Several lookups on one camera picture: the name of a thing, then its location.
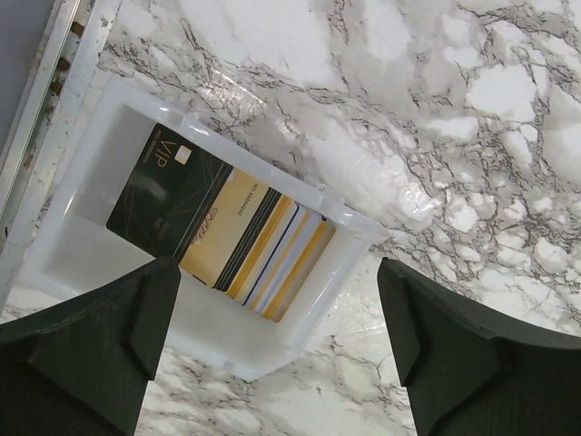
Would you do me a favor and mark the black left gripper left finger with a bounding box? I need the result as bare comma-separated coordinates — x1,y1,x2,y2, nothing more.
1,258,181,435

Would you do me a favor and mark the white plastic card tray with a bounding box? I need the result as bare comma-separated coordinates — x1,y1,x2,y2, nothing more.
11,77,382,381

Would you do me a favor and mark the stack of cards in tray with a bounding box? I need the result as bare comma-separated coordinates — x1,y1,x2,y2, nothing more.
213,188,336,322

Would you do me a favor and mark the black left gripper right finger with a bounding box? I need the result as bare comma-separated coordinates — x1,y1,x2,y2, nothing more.
377,258,580,435

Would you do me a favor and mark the gold card in tray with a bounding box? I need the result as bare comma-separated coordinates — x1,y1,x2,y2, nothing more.
180,169,269,287

